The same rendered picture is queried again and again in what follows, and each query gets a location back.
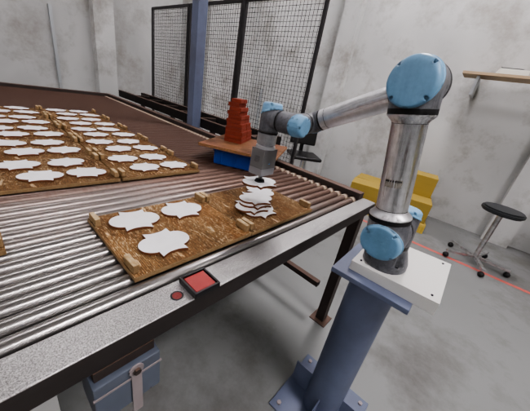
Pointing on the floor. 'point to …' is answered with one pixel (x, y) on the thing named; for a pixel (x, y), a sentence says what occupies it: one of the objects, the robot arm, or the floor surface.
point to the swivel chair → (306, 152)
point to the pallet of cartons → (362, 182)
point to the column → (341, 347)
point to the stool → (488, 236)
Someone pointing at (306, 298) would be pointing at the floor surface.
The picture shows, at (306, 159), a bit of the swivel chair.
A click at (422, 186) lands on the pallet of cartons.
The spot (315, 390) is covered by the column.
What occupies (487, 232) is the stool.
